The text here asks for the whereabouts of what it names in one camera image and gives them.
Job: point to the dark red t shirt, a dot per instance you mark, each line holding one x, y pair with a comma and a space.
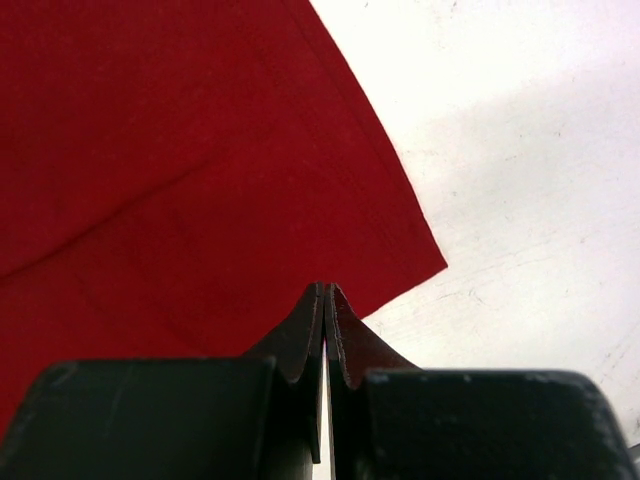
175, 173

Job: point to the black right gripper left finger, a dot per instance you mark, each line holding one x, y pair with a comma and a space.
253, 416

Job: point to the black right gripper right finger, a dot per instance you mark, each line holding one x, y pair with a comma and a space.
393, 420

